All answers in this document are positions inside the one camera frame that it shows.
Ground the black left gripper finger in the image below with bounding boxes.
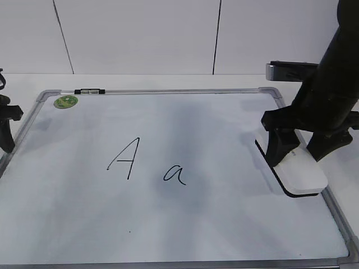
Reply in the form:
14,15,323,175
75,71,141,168
0,120,15,153

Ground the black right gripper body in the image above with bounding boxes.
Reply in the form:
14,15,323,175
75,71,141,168
261,95,358,137

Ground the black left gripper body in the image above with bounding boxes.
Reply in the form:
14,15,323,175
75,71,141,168
1,95,24,121

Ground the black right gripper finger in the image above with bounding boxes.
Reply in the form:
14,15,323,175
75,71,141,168
306,131,353,162
265,128,300,166

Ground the white eraser with black felt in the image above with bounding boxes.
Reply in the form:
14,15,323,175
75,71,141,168
249,135,328,198

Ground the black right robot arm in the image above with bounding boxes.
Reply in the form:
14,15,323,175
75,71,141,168
261,1,358,167

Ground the round green magnet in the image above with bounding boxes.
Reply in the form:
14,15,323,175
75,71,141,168
54,95,78,109

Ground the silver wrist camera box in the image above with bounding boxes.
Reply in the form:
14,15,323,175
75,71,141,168
266,61,318,82

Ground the white board with grey frame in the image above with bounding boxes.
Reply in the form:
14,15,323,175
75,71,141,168
1,87,358,268

